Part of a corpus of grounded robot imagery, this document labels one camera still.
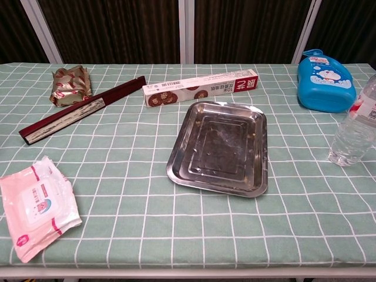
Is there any transparent plastic water bottle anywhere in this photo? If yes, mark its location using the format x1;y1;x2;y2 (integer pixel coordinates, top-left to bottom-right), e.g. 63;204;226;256
328;73;376;167

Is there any stainless steel rectangular tray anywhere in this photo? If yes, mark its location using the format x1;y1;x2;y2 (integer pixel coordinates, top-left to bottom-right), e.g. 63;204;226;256
166;101;268;199

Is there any blue cartoon pump bottle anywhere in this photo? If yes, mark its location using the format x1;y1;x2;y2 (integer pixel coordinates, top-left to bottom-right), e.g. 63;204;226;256
296;48;357;113

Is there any white red baking paper box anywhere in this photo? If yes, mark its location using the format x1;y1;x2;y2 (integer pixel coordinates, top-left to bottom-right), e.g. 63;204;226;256
142;69;259;108

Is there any green checked tablecloth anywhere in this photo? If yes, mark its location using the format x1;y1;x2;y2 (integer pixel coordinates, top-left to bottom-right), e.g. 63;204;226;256
0;62;376;270

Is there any dark red long box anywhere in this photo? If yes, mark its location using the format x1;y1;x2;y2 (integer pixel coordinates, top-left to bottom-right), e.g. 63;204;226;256
18;75;147;146

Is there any dark brown pleated curtain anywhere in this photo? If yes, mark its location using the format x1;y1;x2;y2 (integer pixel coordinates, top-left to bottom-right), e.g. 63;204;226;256
38;0;180;65
194;0;312;65
305;0;376;69
0;0;49;65

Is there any gold foil packet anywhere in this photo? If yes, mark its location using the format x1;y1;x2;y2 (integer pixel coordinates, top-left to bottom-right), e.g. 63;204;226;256
49;65;93;108

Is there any pink white wet wipes pack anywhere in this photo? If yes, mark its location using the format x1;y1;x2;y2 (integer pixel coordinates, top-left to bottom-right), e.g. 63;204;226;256
0;155;83;264

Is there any white frame post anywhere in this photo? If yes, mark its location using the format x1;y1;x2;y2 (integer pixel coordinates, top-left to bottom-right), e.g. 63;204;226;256
290;0;323;65
178;0;196;65
20;0;64;65

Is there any white table frame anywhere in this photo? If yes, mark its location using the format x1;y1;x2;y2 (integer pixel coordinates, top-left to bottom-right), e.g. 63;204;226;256
0;266;376;282

